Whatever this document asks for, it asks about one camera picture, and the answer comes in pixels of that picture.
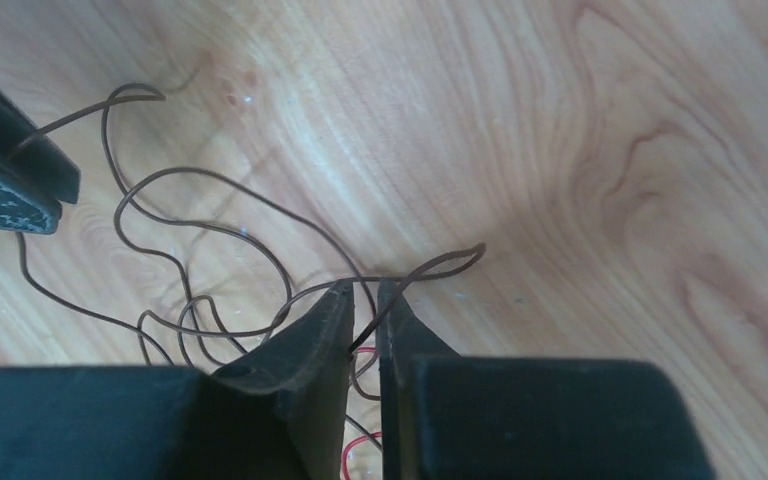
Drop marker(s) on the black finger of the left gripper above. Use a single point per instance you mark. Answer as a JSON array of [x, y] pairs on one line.
[[34, 182]]

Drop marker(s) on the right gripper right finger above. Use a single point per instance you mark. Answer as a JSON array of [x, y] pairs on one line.
[[448, 416]]

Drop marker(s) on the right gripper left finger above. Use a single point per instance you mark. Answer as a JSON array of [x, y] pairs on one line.
[[275, 413]]

